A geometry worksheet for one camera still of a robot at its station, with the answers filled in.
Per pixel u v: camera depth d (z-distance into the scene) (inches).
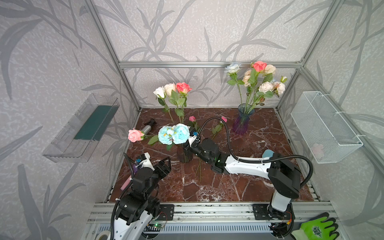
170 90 28.8
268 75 32.1
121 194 21.0
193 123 42.0
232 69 31.7
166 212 28.8
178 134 21.9
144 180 20.3
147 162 25.6
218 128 42.6
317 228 26.8
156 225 27.8
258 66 31.7
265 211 29.0
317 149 28.8
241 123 38.8
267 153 37.8
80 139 25.1
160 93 27.7
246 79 33.8
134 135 22.2
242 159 21.6
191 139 24.5
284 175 17.7
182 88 29.1
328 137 24.6
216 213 29.6
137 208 19.6
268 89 31.0
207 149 22.4
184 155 26.4
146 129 40.0
